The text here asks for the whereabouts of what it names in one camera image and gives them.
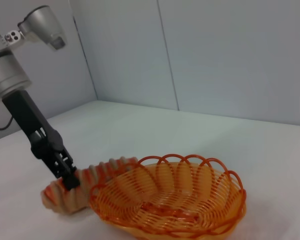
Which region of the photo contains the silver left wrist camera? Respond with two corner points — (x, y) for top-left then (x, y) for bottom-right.
(4, 6), (67, 52)

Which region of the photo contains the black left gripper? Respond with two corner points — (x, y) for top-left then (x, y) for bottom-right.
(1, 89), (81, 192)

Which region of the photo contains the orange striped bread loaf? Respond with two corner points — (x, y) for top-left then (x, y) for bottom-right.
(40, 156), (141, 216)

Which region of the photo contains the orange woven plastic basket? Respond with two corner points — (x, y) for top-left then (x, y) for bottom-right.
(89, 153), (248, 238)

